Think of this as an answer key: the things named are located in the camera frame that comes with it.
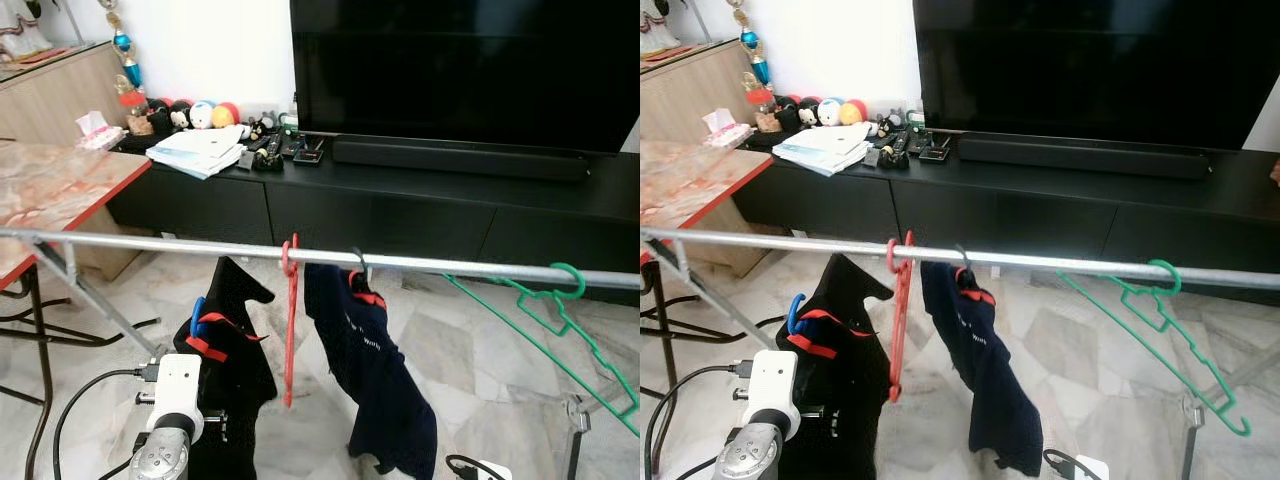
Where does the pink tissue box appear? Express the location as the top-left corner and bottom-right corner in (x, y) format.
(75, 109), (128, 152)
(702, 107), (758, 150)

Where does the black garment red collar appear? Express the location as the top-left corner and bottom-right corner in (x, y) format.
(173, 256), (279, 480)
(788, 252), (893, 480)

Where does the white paper stack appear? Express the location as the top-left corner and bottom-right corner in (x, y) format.
(772, 122), (873, 178)
(146, 125), (248, 180)

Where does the black television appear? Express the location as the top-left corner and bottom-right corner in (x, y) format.
(290, 0), (641, 154)
(913, 0), (1280, 153)

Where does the red plastic hanger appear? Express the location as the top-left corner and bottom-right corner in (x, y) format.
(885, 230), (917, 404)
(279, 233), (302, 410)

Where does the navy blue garment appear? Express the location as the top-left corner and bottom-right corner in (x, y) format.
(919, 260), (1045, 478)
(303, 262), (439, 480)

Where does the black tv cabinet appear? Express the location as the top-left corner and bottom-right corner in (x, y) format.
(105, 128), (641, 306)
(732, 128), (1280, 296)

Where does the black soundbar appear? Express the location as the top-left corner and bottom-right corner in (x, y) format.
(332, 135), (592, 182)
(957, 133), (1215, 182)

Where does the metal clothes rack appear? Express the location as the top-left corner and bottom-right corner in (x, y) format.
(640, 226), (1280, 480)
(0, 226), (641, 480)

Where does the wooden sideboard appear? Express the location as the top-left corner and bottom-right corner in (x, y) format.
(640, 40), (761, 143)
(0, 42), (133, 151)

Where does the green plastic hanger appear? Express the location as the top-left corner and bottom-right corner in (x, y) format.
(1057, 259), (1253, 438)
(443, 262), (641, 438)

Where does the blue gold ornament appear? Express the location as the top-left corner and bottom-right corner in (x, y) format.
(97, 0), (147, 91)
(727, 0), (773, 89)

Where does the white ceramic figurine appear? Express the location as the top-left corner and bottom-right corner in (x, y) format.
(640, 0), (689, 58)
(0, 0), (53, 63)

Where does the jar with red lid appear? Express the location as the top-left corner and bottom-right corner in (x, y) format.
(742, 85), (786, 134)
(116, 88), (157, 137)

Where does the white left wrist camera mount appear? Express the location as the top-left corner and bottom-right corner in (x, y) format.
(748, 349), (802, 446)
(143, 353), (205, 446)

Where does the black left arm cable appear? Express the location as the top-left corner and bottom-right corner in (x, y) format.
(52, 364), (161, 480)
(645, 360), (756, 480)

